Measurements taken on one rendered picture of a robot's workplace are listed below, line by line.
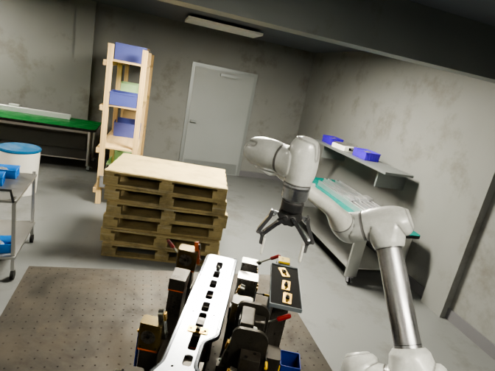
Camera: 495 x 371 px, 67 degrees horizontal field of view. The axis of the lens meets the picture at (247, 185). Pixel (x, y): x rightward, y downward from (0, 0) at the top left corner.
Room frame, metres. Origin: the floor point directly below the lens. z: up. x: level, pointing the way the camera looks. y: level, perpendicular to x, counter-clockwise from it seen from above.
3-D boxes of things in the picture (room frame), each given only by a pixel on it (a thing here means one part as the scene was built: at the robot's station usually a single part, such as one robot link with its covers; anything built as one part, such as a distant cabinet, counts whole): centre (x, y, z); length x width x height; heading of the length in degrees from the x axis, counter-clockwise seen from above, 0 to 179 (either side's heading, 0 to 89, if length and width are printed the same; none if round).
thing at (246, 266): (1.90, -0.11, 0.88); 0.12 x 0.07 x 0.36; 88
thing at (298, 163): (1.21, -0.15, 1.80); 0.13 x 0.11 x 0.16; 50
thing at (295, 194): (1.20, -0.16, 1.69); 0.09 x 0.09 x 0.06
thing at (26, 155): (4.72, 3.05, 0.31); 0.51 x 0.51 x 0.62
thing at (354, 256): (5.01, -1.34, 0.41); 2.25 x 0.87 x 0.81; 18
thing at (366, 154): (5.21, -1.54, 1.35); 0.35 x 0.24 x 0.11; 18
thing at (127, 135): (5.99, 2.11, 1.11); 2.39 x 0.65 x 2.21; 18
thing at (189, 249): (1.91, 0.27, 0.88); 0.14 x 0.09 x 0.36; 88
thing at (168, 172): (4.02, 0.85, 0.46); 1.30 x 0.89 x 0.92; 100
